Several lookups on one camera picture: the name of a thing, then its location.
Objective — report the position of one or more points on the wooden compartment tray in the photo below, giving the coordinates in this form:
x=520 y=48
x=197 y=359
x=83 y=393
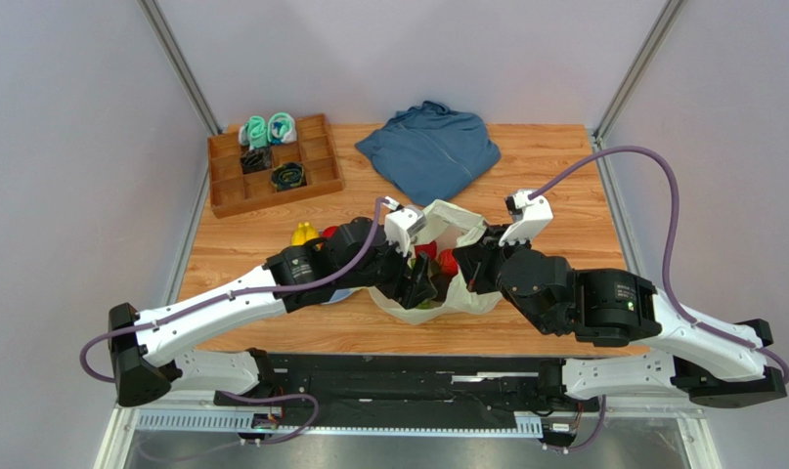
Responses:
x=233 y=193

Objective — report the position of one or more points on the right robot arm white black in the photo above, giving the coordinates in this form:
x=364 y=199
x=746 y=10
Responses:
x=715 y=364

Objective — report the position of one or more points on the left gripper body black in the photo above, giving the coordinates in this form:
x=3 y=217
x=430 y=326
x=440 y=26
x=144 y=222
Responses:
x=390 y=265

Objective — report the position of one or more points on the dark green yellow sock roll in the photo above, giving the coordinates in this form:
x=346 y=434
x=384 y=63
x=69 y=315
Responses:
x=288 y=176

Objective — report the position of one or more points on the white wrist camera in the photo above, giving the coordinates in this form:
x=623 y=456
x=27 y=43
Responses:
x=402 y=226
x=530 y=213

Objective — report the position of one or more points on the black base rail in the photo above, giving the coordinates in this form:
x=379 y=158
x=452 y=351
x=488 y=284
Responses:
x=413 y=391

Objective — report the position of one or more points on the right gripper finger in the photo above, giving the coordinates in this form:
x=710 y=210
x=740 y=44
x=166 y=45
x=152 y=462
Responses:
x=475 y=264
x=499 y=235

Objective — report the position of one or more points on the yellow banana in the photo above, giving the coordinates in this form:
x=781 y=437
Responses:
x=300 y=234
x=311 y=232

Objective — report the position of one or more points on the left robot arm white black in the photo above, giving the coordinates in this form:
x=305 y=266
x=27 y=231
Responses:
x=154 y=352

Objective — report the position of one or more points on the green white sock roll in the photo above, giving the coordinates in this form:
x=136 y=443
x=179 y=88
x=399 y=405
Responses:
x=254 y=133

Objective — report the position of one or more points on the black sock roll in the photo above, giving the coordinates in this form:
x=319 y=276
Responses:
x=256 y=160

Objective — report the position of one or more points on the left aluminium frame post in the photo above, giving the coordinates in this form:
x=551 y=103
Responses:
x=169 y=44

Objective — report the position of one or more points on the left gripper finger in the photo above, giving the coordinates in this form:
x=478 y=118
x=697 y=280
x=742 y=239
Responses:
x=417 y=290
x=421 y=268

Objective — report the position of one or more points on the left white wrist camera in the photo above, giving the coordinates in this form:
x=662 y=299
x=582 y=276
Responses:
x=402 y=226

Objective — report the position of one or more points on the pale green plastic bag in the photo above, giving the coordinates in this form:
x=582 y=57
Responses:
x=450 y=226

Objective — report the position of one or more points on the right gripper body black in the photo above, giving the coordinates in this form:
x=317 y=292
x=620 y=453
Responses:
x=475 y=266

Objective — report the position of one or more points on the aluminium frame post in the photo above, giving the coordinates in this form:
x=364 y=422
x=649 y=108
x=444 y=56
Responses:
x=169 y=44
x=650 y=46

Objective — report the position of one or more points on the green grape bunch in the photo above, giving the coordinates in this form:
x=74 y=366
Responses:
x=425 y=305

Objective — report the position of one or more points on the blue plate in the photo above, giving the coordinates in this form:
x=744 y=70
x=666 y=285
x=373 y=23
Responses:
x=340 y=295

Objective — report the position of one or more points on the cracked red apple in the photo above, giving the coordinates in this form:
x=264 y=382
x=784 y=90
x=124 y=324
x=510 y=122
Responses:
x=448 y=266

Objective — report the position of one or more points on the right aluminium frame post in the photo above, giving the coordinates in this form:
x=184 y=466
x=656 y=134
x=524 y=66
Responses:
x=650 y=46

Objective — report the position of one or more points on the blue folded hoodie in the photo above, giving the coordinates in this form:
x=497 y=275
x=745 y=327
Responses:
x=431 y=152

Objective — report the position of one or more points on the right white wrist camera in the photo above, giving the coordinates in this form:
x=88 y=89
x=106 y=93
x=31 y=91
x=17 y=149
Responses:
x=530 y=213

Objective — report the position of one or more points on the teal blue sock roll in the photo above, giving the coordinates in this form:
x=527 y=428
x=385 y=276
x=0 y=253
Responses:
x=282 y=129

